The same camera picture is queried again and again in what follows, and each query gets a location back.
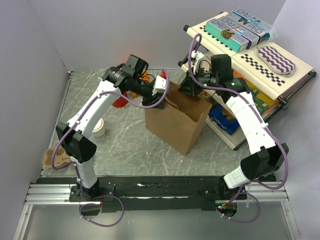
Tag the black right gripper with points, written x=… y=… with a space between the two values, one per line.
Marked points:
x=189 y=86

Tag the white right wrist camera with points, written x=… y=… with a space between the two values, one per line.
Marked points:
x=196 y=58

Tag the orange snack box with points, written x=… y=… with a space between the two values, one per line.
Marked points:
x=240 y=76

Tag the brown cardboard cup carrier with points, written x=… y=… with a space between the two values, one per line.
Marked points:
x=61 y=159

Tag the teal cookie box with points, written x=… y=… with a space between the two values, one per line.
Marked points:
x=226 y=35

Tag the blue cookie box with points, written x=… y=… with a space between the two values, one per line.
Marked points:
x=252 y=19

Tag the brown paper bag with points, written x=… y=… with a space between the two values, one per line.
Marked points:
x=180 y=122

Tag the white plastic cup lid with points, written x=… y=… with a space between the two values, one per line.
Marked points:
x=99 y=126

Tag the purple wavy sleep mask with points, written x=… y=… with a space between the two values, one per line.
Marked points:
x=278 y=63

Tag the green yellow juice box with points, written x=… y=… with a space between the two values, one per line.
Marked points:
x=255 y=92
x=261 y=106

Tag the blue snack packet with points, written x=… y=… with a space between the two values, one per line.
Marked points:
x=223 y=119

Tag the aluminium rail frame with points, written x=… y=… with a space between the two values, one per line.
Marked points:
x=40 y=194

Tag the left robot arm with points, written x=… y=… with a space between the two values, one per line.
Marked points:
x=74 y=136

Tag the white paper coffee cup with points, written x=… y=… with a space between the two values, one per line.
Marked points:
x=99 y=133

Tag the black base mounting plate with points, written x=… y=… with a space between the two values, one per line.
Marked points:
x=148 y=193

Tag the brown snack bag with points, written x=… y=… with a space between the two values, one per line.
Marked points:
x=209 y=95

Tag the purple cookie box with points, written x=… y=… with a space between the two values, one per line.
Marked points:
x=249 y=35

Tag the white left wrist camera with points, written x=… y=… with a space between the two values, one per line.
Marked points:
x=160 y=85

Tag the cream two-tier display shelf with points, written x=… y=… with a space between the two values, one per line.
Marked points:
x=252 y=68

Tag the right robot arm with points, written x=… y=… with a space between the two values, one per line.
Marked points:
x=267 y=153

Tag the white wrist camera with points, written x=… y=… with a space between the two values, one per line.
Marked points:
x=160 y=85
x=196 y=58

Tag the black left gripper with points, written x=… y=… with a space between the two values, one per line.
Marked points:
x=152 y=100

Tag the red plastic cup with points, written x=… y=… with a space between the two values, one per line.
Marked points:
x=120 y=102

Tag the orange chip bag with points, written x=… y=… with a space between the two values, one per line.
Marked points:
x=146 y=77

